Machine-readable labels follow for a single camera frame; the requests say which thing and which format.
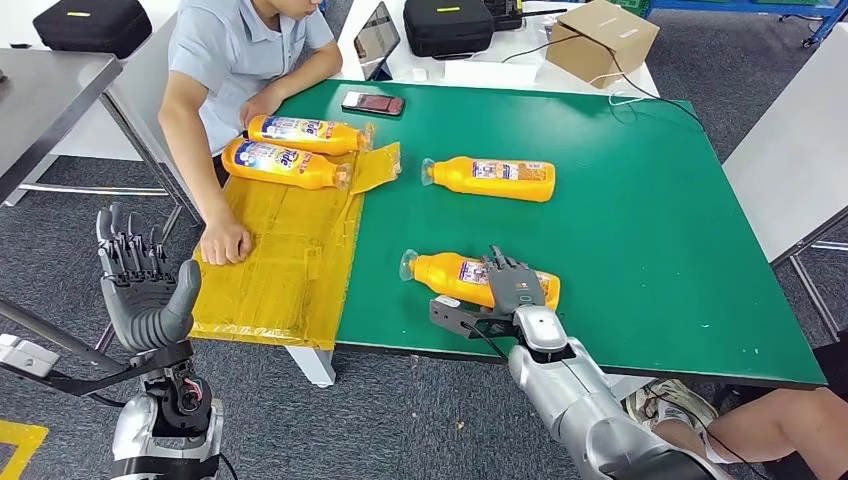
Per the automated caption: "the person's left hand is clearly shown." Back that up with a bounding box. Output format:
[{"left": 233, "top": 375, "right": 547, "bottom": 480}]
[{"left": 238, "top": 84, "right": 286, "bottom": 130}]

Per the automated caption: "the person's right hand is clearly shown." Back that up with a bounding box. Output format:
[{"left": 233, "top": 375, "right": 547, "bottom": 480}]
[{"left": 198, "top": 215, "right": 253, "bottom": 268}]

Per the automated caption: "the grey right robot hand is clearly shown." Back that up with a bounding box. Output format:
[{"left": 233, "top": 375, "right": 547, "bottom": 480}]
[{"left": 486, "top": 245, "right": 550, "bottom": 318}]

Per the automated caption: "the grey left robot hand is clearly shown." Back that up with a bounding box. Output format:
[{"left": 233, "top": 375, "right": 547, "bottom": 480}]
[{"left": 94, "top": 201, "right": 203, "bottom": 356}]

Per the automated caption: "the orange detergent bottle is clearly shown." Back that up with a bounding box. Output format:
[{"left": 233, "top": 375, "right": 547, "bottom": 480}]
[
  {"left": 221, "top": 137, "right": 354, "bottom": 191},
  {"left": 399, "top": 248, "right": 562, "bottom": 313},
  {"left": 246, "top": 114, "right": 377, "bottom": 157},
  {"left": 421, "top": 156, "right": 557, "bottom": 203}
]

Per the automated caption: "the person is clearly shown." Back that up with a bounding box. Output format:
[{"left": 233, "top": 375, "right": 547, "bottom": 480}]
[
  {"left": 652, "top": 337, "right": 848, "bottom": 480},
  {"left": 157, "top": 0, "right": 344, "bottom": 268}
]

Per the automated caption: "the yellow taped cardboard sheet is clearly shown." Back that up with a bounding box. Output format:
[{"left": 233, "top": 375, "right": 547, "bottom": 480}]
[{"left": 188, "top": 142, "right": 403, "bottom": 351}]

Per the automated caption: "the smartphone with red case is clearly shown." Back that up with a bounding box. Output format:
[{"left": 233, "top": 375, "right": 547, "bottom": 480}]
[{"left": 341, "top": 90, "right": 406, "bottom": 118}]

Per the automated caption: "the pale grey table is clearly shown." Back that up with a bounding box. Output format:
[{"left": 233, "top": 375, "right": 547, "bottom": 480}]
[
  {"left": 0, "top": 0, "right": 220, "bottom": 223},
  {"left": 722, "top": 26, "right": 848, "bottom": 342}
]

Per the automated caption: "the tablet on stand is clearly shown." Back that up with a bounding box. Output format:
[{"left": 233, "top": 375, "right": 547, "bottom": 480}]
[{"left": 352, "top": 0, "right": 403, "bottom": 82}]

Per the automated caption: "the white table leg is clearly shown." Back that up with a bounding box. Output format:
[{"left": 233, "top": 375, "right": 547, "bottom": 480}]
[{"left": 286, "top": 344, "right": 338, "bottom": 389}]

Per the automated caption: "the yellow floor tape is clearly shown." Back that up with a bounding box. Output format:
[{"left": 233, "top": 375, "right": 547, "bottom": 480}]
[{"left": 0, "top": 418, "right": 51, "bottom": 480}]

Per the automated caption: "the black carrying case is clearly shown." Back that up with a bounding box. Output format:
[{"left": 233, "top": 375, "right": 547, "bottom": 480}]
[
  {"left": 31, "top": 0, "right": 154, "bottom": 60},
  {"left": 403, "top": 0, "right": 497, "bottom": 60}
]

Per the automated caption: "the white sneaker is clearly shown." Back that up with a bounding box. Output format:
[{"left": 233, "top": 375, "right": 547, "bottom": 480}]
[{"left": 625, "top": 378, "right": 720, "bottom": 439}]

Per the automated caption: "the stainless steel table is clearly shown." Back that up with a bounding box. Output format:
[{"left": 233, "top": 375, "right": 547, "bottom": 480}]
[{"left": 0, "top": 47, "right": 203, "bottom": 372}]

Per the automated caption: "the white desk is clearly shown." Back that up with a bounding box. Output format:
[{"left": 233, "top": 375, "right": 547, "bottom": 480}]
[{"left": 334, "top": 0, "right": 662, "bottom": 99}]

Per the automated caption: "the brown cardboard box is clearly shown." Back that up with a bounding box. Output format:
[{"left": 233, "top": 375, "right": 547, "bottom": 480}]
[{"left": 545, "top": 0, "right": 661, "bottom": 90}]

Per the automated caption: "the black handheld radio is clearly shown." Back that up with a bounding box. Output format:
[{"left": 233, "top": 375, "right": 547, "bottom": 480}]
[{"left": 484, "top": 0, "right": 570, "bottom": 32}]

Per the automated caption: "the blue metal rack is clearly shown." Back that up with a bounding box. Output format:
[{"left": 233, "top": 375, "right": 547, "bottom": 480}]
[{"left": 643, "top": 0, "right": 848, "bottom": 48}]

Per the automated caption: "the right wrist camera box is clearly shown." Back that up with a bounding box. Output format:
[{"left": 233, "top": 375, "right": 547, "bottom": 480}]
[{"left": 429, "top": 294, "right": 515, "bottom": 340}]

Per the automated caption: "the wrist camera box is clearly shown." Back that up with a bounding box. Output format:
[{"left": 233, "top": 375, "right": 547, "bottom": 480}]
[
  {"left": 0, "top": 333, "right": 62, "bottom": 380},
  {"left": 429, "top": 294, "right": 515, "bottom": 340}
]

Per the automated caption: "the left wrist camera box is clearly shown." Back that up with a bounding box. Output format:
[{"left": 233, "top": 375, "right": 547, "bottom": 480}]
[{"left": 0, "top": 333, "right": 62, "bottom": 380}]

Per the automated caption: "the white cable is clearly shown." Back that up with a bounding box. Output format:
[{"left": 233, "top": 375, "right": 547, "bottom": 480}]
[{"left": 588, "top": 69, "right": 652, "bottom": 109}]

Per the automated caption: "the black cable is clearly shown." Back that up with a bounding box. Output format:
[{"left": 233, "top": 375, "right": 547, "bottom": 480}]
[{"left": 500, "top": 29, "right": 709, "bottom": 132}]

